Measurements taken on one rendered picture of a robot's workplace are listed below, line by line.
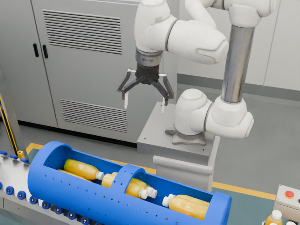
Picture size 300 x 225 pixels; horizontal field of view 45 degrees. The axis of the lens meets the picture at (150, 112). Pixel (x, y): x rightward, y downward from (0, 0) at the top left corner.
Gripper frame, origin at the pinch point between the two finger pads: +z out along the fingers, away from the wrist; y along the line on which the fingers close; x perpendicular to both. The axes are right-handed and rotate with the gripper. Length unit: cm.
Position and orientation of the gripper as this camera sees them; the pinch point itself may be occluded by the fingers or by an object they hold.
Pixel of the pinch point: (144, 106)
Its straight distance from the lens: 133.9
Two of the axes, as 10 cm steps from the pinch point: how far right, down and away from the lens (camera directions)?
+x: 1.3, -6.5, 7.5
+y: 9.9, 1.4, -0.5
